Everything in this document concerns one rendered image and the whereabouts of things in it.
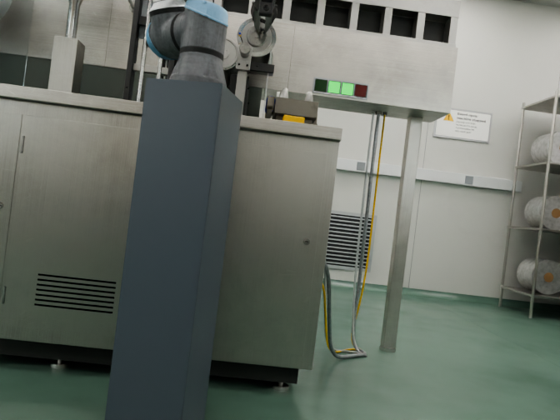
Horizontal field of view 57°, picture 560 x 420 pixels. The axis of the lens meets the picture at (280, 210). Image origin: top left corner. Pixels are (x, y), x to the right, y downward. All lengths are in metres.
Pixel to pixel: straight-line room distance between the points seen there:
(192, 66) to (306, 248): 0.70
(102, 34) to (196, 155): 1.29
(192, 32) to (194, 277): 0.62
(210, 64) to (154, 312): 0.64
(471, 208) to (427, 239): 0.49
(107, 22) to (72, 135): 0.82
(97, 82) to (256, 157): 0.98
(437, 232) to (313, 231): 3.29
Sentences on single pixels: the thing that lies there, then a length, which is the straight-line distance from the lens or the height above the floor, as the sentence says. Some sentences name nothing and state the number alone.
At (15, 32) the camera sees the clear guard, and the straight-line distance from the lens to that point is 2.45.
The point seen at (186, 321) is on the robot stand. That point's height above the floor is 0.31.
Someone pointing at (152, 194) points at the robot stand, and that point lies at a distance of 1.31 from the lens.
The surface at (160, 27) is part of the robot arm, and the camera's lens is 1.53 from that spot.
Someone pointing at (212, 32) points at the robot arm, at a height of 1.04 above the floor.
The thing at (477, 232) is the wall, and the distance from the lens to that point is 5.06.
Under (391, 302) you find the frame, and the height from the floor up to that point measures 0.24.
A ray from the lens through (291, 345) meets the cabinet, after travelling 1.74.
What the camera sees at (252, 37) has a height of 1.24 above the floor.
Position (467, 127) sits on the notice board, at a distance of 5.06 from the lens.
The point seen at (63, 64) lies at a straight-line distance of 2.20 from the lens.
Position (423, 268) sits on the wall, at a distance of 4.90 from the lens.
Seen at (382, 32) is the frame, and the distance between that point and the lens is 2.50.
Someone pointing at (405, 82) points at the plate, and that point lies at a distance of 2.44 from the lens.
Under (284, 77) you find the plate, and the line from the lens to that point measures 2.35.
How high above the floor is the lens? 0.61
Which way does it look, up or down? level
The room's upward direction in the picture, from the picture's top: 7 degrees clockwise
